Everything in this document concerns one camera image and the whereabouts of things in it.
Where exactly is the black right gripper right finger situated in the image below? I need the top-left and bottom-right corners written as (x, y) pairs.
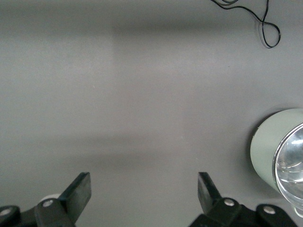
top-left (190, 172), bottom-right (299, 227)

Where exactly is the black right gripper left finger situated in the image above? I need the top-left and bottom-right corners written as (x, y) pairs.
top-left (0, 172), bottom-right (92, 227)

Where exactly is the glass lid with pale knob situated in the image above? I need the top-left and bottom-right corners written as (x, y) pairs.
top-left (272, 122), bottom-right (303, 209)

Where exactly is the thin black loose cable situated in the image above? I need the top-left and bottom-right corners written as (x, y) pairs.
top-left (209, 0), bottom-right (282, 49)

